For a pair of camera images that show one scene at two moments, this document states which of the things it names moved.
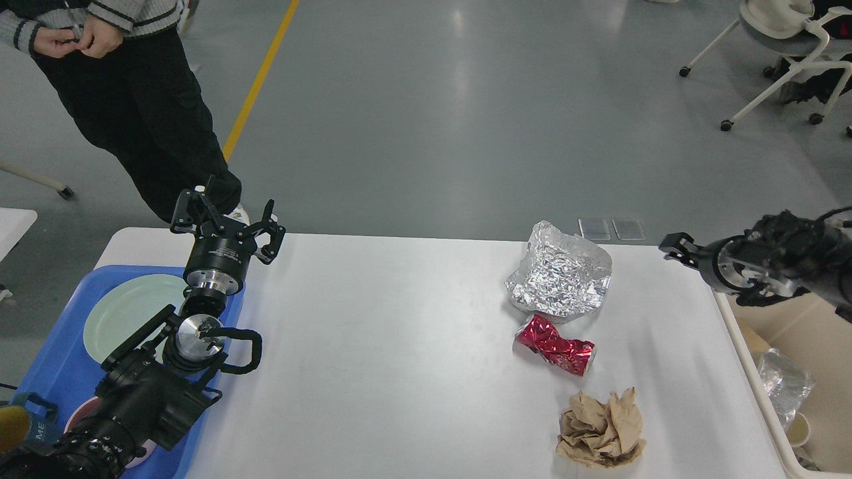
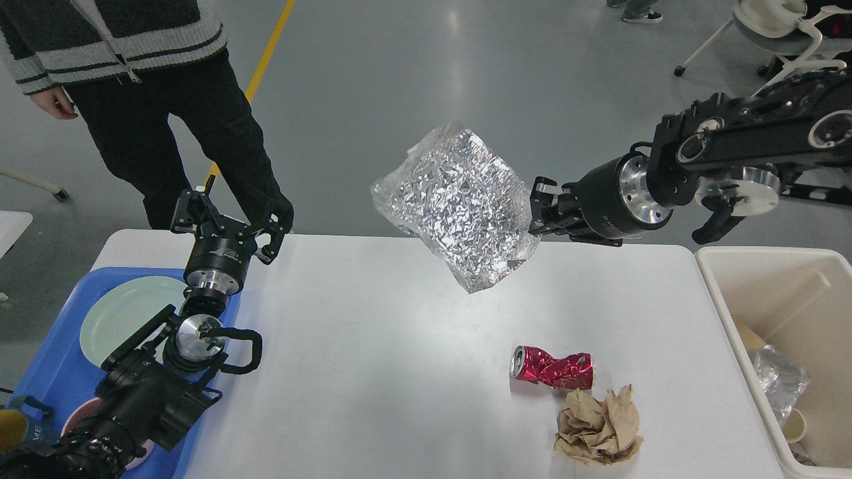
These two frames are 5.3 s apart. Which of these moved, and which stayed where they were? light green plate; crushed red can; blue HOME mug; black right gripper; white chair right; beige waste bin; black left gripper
Moved: crushed red can; black right gripper
Stayed: light green plate; white chair right; beige waste bin; black left gripper; blue HOME mug
